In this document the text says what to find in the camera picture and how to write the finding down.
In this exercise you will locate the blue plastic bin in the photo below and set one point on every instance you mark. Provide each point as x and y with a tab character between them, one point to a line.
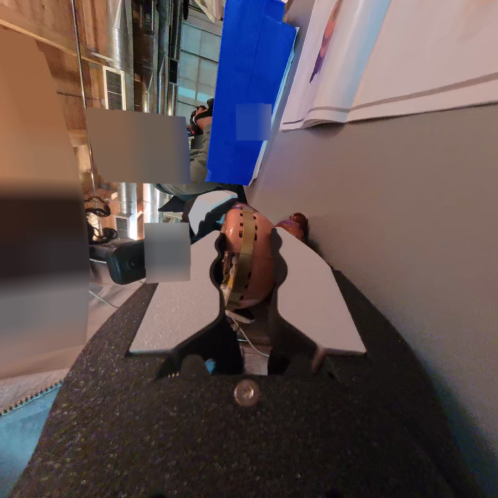
249	62

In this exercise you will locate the brick pot model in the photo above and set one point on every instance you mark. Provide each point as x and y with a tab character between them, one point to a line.
253	257

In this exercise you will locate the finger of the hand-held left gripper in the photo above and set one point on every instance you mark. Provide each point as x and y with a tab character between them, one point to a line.
210	204

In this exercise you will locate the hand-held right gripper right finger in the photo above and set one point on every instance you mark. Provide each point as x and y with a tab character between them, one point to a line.
319	311

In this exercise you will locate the white instruction booklet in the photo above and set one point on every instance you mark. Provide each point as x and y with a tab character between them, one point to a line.
389	54

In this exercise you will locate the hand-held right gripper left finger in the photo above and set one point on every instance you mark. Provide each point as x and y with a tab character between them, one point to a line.
175	311

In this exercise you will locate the metal ventilation duct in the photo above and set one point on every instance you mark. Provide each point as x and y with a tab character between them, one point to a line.
124	47

